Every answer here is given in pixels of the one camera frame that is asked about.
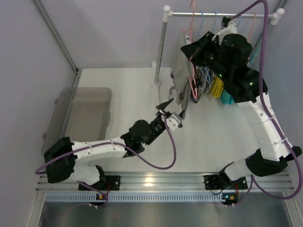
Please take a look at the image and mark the grey trousers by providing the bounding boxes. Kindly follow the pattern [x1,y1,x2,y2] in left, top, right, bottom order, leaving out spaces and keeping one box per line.
[169,34,192,119]

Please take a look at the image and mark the pink wire hanger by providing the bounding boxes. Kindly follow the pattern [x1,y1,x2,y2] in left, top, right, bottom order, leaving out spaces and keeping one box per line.
[189,0,198,101]

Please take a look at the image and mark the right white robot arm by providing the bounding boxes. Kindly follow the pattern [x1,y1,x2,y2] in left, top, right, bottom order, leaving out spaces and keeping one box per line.
[180,32,293,184]

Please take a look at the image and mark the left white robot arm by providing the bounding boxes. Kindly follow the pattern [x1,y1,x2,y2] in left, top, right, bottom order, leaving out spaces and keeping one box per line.
[44,100,185,186]

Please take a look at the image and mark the blue hanger with patterned garment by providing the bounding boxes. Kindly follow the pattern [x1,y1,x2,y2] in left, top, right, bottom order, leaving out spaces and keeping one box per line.
[194,10,211,81]

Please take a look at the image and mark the blue hanger with yellow garment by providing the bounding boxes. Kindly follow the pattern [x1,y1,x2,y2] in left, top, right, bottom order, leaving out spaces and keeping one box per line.
[206,10,217,83]

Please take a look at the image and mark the far right pink hanger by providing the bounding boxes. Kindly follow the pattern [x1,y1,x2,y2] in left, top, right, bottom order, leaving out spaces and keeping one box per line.
[247,12,257,42]

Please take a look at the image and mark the purple patterned garment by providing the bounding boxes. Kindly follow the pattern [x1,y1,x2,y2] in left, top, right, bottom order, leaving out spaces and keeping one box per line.
[170,35,216,104]

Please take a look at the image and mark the yellow garment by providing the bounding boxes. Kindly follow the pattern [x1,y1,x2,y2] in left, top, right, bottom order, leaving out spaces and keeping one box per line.
[210,76,223,98]

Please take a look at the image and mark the teal garment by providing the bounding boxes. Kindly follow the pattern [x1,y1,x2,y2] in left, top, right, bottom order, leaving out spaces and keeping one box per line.
[220,90,234,105]

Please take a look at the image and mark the white metal clothes rack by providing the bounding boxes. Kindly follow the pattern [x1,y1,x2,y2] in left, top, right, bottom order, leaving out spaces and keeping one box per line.
[152,1,286,87]

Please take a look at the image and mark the grey plastic bin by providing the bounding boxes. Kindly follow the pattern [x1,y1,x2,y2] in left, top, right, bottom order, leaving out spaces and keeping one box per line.
[42,87,112,154]

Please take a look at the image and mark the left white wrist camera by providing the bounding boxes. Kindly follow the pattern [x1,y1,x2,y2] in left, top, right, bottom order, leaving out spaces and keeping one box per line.
[166,112,183,131]

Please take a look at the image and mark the aluminium mounting rail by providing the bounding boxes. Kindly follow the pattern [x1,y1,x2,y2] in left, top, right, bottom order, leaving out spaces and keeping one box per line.
[36,172,294,192]

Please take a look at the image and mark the grey slotted cable duct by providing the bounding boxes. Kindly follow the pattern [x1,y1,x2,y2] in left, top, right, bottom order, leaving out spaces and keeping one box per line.
[45,192,225,202]

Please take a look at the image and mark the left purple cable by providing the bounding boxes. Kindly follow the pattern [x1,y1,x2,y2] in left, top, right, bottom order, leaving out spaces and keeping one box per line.
[35,113,177,209]

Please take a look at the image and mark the purple cable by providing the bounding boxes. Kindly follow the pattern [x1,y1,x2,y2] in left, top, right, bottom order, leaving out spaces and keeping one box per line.
[222,0,300,207]
[35,113,177,209]

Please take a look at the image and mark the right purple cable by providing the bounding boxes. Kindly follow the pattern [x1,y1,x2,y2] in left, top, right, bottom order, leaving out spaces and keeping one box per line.
[222,0,300,207]

